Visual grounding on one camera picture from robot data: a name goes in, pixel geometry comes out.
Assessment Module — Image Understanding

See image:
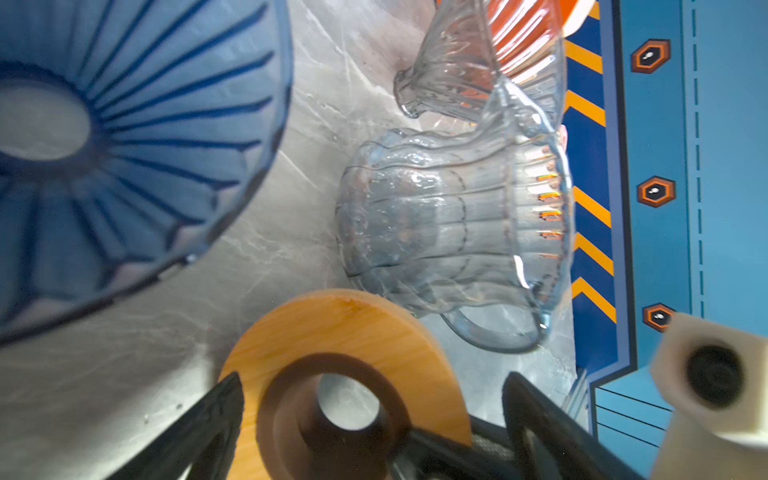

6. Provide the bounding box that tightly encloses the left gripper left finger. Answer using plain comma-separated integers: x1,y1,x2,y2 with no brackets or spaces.
110,372,244,480

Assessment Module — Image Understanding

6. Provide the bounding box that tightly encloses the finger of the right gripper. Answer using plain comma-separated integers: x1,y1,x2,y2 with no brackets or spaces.
387,416,516,480

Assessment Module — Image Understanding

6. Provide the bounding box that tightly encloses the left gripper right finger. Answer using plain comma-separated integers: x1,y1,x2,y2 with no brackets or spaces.
502,372,640,479

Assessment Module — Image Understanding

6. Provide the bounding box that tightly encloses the grey ribbed glass pitcher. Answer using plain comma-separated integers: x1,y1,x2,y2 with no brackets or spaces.
333,77,577,355

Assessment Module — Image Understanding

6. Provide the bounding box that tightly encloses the orange coffee filter box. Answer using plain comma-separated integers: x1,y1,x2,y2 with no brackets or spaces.
409,1,603,87

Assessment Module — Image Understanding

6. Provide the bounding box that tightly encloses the blue glass dripper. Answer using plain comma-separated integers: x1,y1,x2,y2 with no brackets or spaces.
1,1,294,345

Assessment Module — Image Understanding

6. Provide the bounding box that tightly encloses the grey glass dripper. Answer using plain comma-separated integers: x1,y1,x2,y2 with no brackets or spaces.
393,0,567,125

